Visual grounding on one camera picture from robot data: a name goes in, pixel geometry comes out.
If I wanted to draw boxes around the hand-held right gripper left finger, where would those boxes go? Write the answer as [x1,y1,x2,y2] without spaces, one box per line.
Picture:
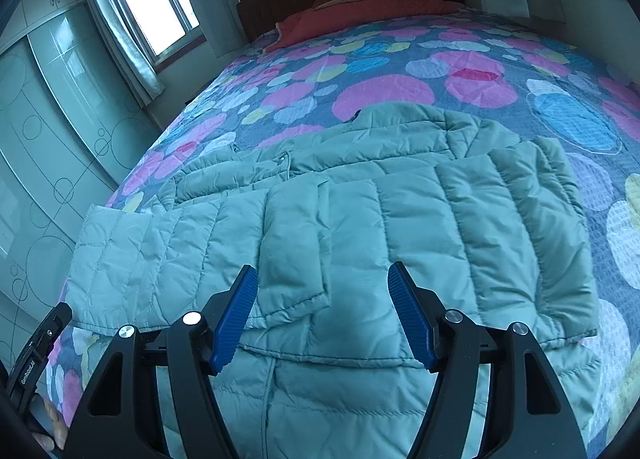
[65,264,260,459]

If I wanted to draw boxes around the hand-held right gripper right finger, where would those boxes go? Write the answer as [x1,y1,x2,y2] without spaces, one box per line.
[387,261,589,459]

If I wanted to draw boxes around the green puffer jacket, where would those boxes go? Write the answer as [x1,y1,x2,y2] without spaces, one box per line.
[65,104,603,459]

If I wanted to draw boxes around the person's left hand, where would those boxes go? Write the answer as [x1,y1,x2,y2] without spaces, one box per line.
[29,395,69,454]

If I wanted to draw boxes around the glass-door wardrobe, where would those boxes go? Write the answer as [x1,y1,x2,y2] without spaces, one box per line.
[0,0,161,390]

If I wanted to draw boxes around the circle-printed bedspread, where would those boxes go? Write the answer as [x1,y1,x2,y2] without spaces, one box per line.
[45,6,640,459]

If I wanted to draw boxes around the grey curtain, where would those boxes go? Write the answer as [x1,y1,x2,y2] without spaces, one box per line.
[75,0,166,100]

